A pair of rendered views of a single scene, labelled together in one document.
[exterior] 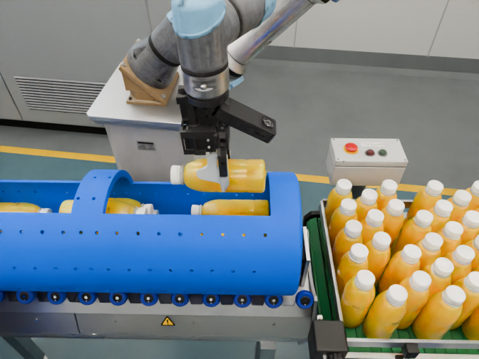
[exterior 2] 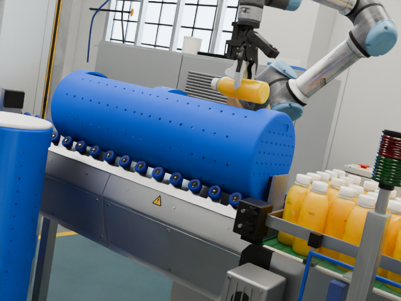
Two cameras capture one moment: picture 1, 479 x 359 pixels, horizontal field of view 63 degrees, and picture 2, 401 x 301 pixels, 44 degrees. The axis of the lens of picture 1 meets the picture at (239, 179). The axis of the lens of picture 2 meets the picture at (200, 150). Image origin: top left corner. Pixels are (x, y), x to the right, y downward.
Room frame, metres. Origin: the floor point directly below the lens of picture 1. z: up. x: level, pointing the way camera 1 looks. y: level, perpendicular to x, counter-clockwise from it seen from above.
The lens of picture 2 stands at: (-0.81, -0.73, 1.29)
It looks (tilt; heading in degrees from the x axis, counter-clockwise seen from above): 8 degrees down; 33
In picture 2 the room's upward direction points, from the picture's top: 11 degrees clockwise
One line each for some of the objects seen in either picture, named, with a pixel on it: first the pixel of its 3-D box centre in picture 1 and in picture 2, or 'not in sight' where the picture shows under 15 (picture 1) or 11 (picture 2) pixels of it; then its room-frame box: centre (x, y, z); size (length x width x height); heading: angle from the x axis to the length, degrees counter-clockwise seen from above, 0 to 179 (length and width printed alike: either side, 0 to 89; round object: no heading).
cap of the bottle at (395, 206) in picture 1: (395, 206); (370, 185); (0.65, -0.40, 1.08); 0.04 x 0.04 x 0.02
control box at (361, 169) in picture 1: (364, 162); (375, 186); (0.84, -0.37, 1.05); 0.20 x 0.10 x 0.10; 89
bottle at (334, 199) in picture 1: (337, 208); not in sight; (0.72, -0.28, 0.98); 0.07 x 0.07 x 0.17
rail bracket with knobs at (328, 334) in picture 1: (326, 342); (253, 220); (0.35, -0.20, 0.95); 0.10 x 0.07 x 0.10; 179
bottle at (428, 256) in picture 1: (420, 262); not in sight; (0.54, -0.46, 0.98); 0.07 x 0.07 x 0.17
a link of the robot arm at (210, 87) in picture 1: (205, 78); (249, 15); (0.56, 0.05, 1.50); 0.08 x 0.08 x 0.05
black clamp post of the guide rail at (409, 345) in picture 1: (407, 354); (312, 248); (0.33, -0.37, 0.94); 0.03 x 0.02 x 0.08; 89
